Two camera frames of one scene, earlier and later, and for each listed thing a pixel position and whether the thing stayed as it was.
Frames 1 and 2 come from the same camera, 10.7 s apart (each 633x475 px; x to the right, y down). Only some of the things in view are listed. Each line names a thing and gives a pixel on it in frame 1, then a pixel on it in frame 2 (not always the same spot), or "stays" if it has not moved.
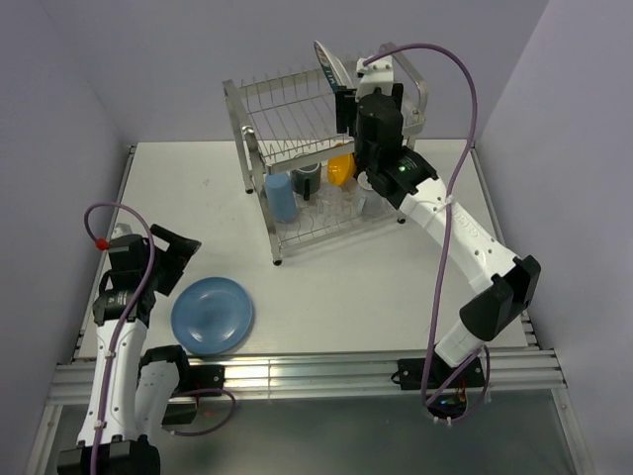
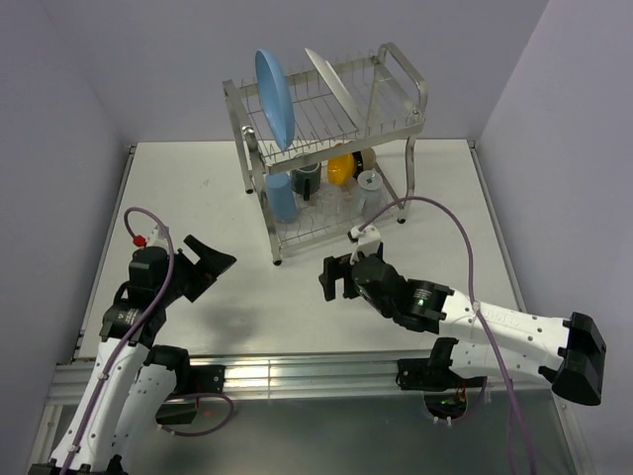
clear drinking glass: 333,204 stays
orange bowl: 340,168 stays
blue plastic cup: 281,196 stays
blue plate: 213,316 → 276,98
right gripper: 345,105 → 335,268
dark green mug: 307,179 stays
